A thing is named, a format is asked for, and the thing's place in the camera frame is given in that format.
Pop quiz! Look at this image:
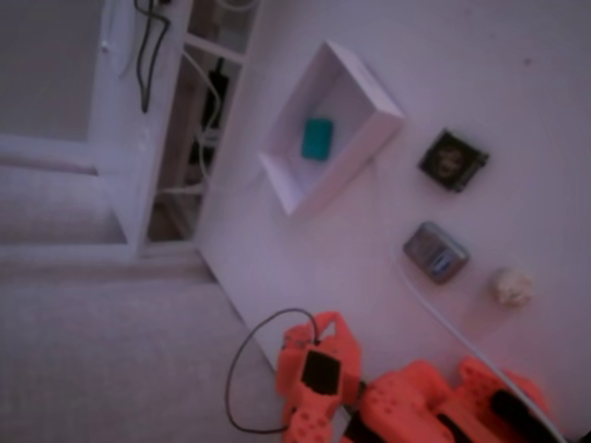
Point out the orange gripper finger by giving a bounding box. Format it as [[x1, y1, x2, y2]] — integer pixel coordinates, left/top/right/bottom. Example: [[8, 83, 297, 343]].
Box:
[[340, 320, 365, 384], [308, 311, 345, 346]]

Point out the orange gripper body black servo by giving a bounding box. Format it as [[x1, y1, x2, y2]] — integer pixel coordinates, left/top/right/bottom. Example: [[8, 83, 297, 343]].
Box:
[[276, 322, 357, 412]]

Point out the green cube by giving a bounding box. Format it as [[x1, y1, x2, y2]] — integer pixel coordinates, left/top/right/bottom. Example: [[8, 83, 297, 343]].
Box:
[[299, 117, 334, 161]]

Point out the white cardboard bin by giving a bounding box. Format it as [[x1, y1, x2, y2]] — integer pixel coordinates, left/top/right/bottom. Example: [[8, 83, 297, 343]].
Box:
[[257, 39, 406, 217]]

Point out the grey plastic case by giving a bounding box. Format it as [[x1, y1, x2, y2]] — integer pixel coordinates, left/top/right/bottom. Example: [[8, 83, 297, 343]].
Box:
[[402, 221, 471, 286]]

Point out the beige small figurine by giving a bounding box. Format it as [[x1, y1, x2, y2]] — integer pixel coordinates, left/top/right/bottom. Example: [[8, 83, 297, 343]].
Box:
[[489, 267, 535, 306]]

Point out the black square coin case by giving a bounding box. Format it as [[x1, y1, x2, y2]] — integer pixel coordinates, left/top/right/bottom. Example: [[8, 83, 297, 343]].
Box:
[[417, 127, 490, 195]]

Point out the black plug adapter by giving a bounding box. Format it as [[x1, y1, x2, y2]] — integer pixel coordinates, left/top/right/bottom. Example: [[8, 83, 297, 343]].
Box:
[[202, 57, 232, 139]]

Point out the white shelf unit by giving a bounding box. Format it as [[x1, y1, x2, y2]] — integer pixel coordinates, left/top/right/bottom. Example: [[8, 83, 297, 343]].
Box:
[[90, 0, 259, 257]]

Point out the white cable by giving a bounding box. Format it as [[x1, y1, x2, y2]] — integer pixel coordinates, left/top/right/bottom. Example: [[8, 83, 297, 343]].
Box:
[[179, 48, 567, 443]]

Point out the black thick cable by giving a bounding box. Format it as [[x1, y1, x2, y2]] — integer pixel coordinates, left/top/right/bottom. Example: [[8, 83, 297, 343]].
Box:
[[133, 0, 170, 114]]

